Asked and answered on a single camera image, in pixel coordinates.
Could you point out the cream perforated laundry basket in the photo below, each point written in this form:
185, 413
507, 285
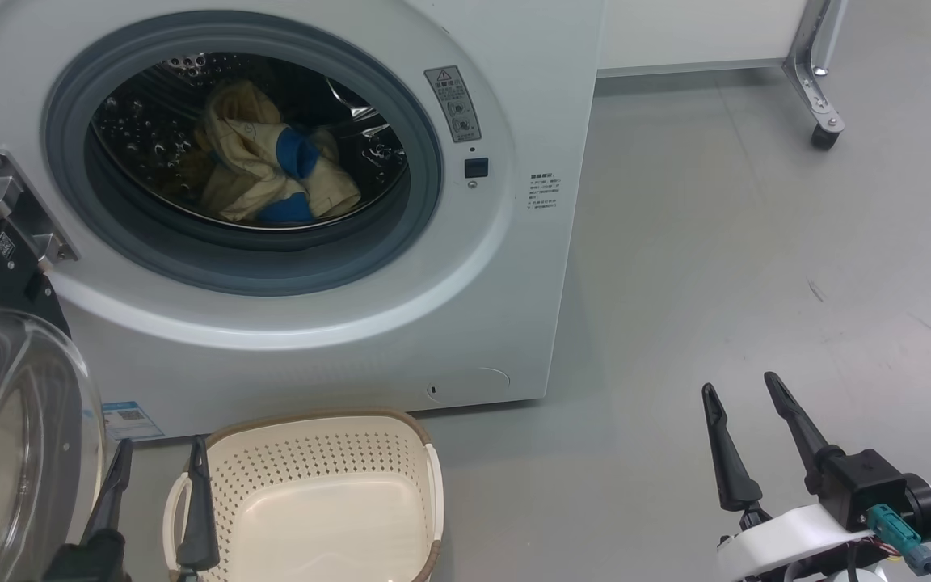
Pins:
320, 501

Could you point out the grey warning sticker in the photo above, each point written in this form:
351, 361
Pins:
453, 105

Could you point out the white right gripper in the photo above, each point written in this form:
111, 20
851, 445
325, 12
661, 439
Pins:
789, 537

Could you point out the cream garment with blue trim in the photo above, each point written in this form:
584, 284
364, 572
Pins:
328, 190

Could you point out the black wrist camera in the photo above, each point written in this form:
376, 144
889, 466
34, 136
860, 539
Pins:
86, 562
869, 481

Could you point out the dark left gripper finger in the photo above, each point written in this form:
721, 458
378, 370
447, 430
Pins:
114, 497
200, 525

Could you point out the round white filter cover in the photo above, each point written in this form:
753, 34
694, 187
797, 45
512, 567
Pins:
469, 385

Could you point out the black door latch slot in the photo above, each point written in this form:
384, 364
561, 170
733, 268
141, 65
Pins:
476, 167

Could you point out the grey rubber door gasket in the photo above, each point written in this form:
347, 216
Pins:
271, 263

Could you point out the steel washer drum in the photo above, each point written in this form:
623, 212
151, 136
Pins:
134, 129

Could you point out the black glass washing machine door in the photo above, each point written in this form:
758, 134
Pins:
13, 420

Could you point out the small printed text label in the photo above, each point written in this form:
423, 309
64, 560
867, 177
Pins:
543, 191

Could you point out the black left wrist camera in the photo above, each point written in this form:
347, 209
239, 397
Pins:
86, 562

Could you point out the white front-load washing machine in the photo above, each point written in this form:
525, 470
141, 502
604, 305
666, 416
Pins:
506, 283

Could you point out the blue energy label sticker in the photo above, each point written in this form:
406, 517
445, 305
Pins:
132, 420

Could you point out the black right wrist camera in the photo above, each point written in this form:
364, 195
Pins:
869, 481

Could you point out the metal door hinge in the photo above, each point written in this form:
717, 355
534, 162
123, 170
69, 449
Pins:
21, 206

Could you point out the metal frame leg with caster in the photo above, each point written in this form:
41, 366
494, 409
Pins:
813, 73

